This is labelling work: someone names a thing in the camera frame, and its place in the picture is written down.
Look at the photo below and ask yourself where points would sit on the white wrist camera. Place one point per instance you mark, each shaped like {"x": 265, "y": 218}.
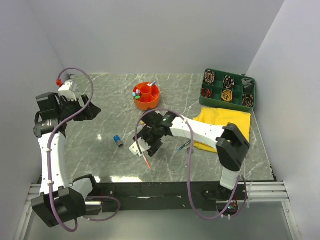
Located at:
{"x": 144, "y": 147}
{"x": 67, "y": 89}

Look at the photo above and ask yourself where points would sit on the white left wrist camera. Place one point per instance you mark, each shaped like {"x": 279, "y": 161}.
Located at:
{"x": 67, "y": 89}

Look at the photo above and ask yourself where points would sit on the small grey round lid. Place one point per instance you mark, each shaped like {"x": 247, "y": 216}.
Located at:
{"x": 190, "y": 150}

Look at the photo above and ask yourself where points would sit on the grey rolled item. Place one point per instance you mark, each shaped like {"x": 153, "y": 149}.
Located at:
{"x": 248, "y": 85}

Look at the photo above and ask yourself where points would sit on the yellow folded cloth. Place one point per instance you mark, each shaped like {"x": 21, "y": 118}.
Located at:
{"x": 221, "y": 117}

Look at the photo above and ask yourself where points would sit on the orange round desk organizer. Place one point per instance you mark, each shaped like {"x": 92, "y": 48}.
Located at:
{"x": 149, "y": 96}

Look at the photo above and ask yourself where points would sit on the orange pen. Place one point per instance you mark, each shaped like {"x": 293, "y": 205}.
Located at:
{"x": 147, "y": 162}

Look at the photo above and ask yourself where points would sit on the blue grey cylinder cap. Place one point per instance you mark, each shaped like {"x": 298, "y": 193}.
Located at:
{"x": 118, "y": 141}

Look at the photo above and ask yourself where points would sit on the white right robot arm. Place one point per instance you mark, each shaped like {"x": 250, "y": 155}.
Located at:
{"x": 231, "y": 145}

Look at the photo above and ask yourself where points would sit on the dark patterned rolled tie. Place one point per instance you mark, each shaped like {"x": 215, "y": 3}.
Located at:
{"x": 247, "y": 100}

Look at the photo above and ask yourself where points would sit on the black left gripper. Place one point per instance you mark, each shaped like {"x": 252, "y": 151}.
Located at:
{"x": 88, "y": 114}

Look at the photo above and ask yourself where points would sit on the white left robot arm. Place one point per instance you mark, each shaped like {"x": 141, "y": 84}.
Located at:
{"x": 60, "y": 200}

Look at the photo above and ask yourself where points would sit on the orange navy rolled tie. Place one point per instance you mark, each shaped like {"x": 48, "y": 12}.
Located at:
{"x": 206, "y": 93}

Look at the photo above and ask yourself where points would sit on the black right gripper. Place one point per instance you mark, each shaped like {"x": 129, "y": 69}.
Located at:
{"x": 154, "y": 147}

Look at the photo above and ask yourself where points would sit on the green compartment tray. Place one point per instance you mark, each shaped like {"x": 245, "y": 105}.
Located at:
{"x": 217, "y": 88}

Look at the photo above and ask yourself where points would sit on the dark blue pen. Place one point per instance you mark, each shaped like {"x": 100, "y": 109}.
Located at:
{"x": 183, "y": 146}

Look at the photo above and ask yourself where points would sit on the brown patterned rolled tie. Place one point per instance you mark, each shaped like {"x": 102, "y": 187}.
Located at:
{"x": 209, "y": 77}

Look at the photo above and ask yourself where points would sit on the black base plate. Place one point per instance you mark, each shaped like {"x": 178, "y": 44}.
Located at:
{"x": 152, "y": 196}

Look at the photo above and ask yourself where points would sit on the black floral rolled tie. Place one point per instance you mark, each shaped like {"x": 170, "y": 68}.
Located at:
{"x": 228, "y": 82}

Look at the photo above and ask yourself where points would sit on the yellow rolled tie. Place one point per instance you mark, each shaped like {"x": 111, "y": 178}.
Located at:
{"x": 227, "y": 96}

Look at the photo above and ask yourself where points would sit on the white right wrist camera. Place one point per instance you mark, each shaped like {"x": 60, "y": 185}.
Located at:
{"x": 144, "y": 147}

